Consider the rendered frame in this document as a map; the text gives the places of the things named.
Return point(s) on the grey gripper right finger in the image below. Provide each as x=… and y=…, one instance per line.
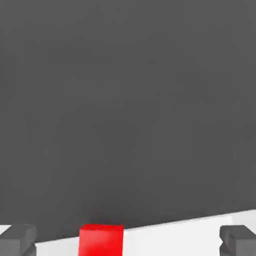
x=239, y=241

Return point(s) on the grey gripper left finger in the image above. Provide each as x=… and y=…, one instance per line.
x=17, y=241

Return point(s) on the small red cube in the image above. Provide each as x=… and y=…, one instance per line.
x=101, y=241

